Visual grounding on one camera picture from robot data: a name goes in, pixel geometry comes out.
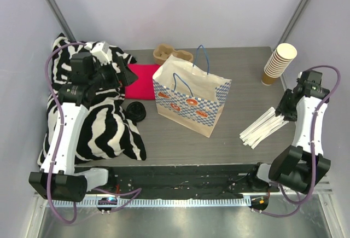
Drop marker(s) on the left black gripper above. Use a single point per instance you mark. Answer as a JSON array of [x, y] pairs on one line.
[[118, 68]]

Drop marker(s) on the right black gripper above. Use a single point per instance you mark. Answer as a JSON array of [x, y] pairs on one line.
[[286, 112]]

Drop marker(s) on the white straws pile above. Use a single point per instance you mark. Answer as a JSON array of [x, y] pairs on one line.
[[263, 127]]

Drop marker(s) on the checkered paper takeout bag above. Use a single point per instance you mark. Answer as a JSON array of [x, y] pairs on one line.
[[190, 96]]

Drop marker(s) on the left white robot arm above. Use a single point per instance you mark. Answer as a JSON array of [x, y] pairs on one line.
[[56, 178]]

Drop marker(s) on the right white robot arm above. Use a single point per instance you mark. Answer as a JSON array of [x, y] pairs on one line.
[[302, 164]]

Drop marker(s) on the pink folded cloth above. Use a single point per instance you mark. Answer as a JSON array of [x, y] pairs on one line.
[[142, 88]]

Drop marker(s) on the stack of black lids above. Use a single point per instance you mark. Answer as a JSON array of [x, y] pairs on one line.
[[136, 111]]

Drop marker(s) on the cardboard cup carrier tray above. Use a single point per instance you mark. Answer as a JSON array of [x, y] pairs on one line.
[[163, 51]]

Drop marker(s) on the stack of paper cups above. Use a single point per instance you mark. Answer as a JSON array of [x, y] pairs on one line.
[[279, 60]]

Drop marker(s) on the zebra print pillow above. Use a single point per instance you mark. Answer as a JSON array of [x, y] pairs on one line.
[[106, 132]]

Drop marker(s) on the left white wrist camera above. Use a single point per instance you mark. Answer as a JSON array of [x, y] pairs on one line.
[[99, 51]]

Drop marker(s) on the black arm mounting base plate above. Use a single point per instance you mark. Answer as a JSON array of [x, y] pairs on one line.
[[184, 182]]

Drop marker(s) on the white slotted cable duct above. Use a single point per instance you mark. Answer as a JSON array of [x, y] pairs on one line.
[[97, 201]]

